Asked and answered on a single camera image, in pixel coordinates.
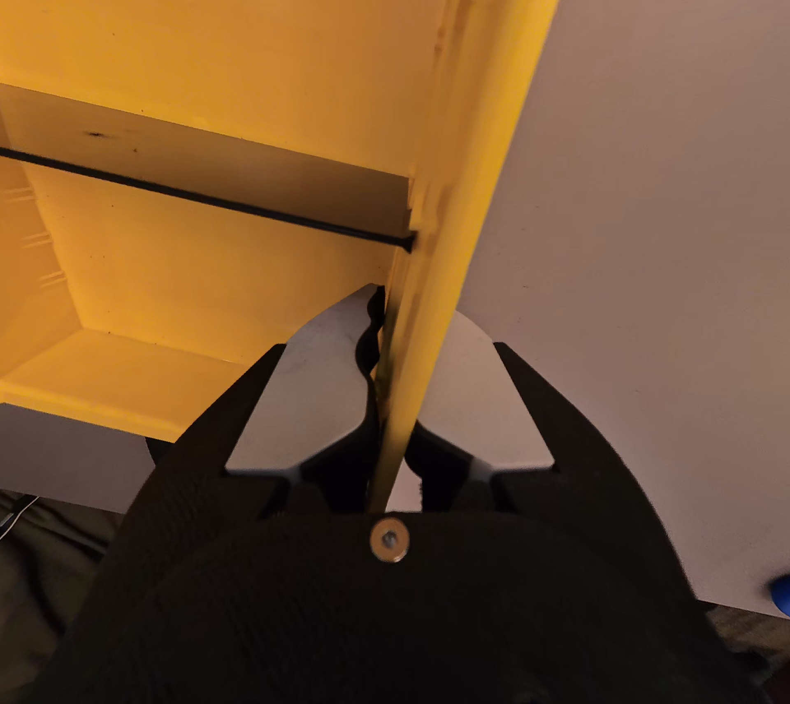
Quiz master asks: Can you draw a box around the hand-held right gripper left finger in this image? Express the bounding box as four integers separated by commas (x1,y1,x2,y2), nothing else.
224,283,388,512

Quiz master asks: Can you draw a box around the person's olive clothing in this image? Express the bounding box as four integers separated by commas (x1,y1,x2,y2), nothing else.
0,491,133,704

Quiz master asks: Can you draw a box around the thin white cable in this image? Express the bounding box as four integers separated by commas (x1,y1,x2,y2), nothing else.
0,494,41,541

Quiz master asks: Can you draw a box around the yellow plastic bin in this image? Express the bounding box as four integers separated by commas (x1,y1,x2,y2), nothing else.
0,0,588,515

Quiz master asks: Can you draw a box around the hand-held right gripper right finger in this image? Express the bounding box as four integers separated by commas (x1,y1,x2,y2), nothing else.
403,309,556,512

